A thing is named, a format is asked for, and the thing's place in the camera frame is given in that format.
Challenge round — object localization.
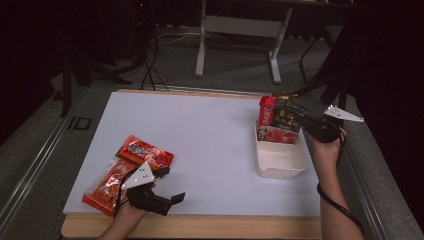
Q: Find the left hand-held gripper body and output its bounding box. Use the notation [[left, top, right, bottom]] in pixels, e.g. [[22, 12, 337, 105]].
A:
[[120, 161, 174, 217]]

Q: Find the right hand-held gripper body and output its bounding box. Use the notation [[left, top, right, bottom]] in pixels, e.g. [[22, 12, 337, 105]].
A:
[[299, 104, 365, 144]]

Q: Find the small red seasoning packet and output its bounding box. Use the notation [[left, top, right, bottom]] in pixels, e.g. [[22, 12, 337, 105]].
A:
[[115, 134, 175, 171]]

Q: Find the red and black food packet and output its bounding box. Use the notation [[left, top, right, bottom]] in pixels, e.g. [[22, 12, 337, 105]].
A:
[[257, 95, 309, 145]]

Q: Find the gold foil food packet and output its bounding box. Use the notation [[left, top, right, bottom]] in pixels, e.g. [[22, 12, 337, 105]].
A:
[[271, 92, 299, 100]]

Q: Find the orange translucent snack packet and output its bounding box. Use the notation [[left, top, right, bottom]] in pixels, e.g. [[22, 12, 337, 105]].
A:
[[82, 156, 141, 218]]

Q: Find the white plastic storage box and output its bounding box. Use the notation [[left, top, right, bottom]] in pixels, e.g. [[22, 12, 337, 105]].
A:
[[254, 119, 308, 179]]

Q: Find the person's right hand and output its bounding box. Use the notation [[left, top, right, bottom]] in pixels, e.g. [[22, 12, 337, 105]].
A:
[[308, 128, 347, 162]]

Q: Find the person's left hand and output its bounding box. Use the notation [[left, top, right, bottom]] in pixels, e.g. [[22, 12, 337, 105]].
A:
[[115, 194, 149, 224]]

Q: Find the black tripod stand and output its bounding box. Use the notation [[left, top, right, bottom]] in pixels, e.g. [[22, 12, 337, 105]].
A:
[[293, 33, 351, 109]]

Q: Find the white table cover sheet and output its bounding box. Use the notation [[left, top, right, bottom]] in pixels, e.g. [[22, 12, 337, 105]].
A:
[[62, 91, 322, 218]]

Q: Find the black curtain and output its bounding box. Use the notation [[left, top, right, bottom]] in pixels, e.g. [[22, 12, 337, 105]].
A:
[[0, 0, 68, 144], [344, 0, 424, 221]]

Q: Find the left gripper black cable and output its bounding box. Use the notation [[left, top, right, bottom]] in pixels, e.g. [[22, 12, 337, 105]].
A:
[[113, 173, 134, 219]]

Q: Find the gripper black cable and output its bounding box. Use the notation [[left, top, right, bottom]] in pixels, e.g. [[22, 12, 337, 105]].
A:
[[113, 173, 134, 219], [315, 128, 366, 236]]

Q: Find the metal floor rail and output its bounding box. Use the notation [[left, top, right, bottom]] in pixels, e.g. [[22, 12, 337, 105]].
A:
[[343, 139, 393, 240], [0, 85, 88, 231]]

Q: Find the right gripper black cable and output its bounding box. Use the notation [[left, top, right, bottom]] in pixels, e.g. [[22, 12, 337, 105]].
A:
[[315, 128, 366, 236]]

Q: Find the black floor cable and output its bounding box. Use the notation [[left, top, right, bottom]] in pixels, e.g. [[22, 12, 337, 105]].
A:
[[139, 43, 170, 92]]

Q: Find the white metal desk frame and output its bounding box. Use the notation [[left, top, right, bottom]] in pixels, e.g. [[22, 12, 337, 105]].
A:
[[194, 0, 294, 84]]

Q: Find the white floor cable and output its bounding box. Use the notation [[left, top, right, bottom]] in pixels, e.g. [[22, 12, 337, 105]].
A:
[[154, 30, 201, 46]]

